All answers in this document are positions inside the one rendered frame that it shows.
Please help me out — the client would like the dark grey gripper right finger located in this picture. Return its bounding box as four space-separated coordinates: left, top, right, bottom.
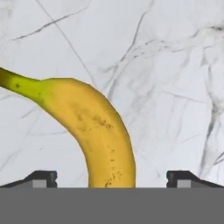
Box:
165 170 224 189

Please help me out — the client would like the yellow banana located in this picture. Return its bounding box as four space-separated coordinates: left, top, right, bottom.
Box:
0 67 137 189

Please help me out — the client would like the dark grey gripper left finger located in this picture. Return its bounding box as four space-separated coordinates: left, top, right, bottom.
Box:
0 170 59 189

